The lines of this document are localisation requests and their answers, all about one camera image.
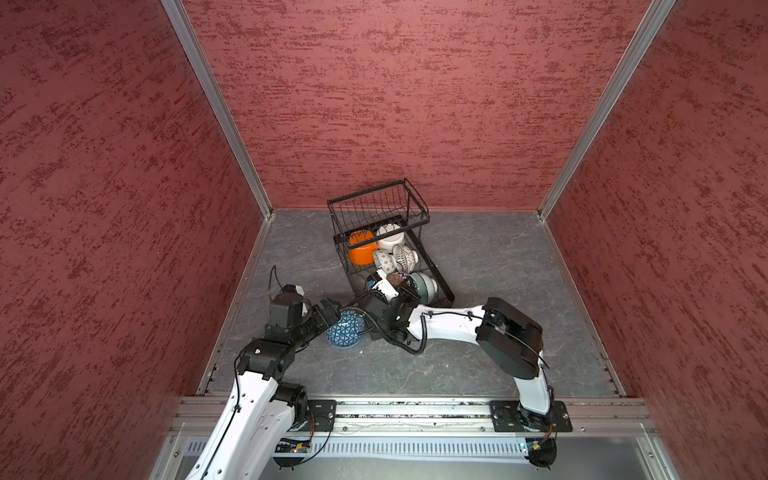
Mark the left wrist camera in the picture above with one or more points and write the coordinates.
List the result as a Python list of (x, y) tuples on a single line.
[(286, 311)]

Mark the left controller board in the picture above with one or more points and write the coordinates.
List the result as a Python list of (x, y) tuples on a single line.
[(289, 453)]

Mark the right controller board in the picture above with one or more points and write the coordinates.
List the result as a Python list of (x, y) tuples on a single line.
[(541, 453)]

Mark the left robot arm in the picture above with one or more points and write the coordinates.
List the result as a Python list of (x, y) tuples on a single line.
[(261, 409)]

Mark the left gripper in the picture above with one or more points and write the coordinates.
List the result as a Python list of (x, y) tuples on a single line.
[(333, 315)]

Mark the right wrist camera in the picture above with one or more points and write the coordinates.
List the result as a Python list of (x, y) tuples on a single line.
[(381, 286)]

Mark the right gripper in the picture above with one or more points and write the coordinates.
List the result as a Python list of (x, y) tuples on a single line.
[(407, 286)]

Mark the orange bowl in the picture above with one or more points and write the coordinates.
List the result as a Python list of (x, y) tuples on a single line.
[(361, 248)]

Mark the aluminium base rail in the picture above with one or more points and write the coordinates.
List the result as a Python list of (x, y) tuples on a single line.
[(423, 428)]

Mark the pale green glazed bowl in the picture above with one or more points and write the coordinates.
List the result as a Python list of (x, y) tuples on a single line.
[(427, 287)]

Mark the black wire dish rack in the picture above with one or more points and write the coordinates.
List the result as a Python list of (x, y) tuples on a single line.
[(397, 202)]

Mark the controller board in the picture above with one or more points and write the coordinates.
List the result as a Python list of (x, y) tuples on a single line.
[(289, 453), (541, 453)]

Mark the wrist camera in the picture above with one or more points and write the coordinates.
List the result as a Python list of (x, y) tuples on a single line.
[(286, 311), (381, 286)]

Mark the green white patterned bowl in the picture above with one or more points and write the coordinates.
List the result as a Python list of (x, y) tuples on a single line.
[(385, 262)]

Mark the red white patterned bowl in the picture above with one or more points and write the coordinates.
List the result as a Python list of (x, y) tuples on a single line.
[(405, 258)]

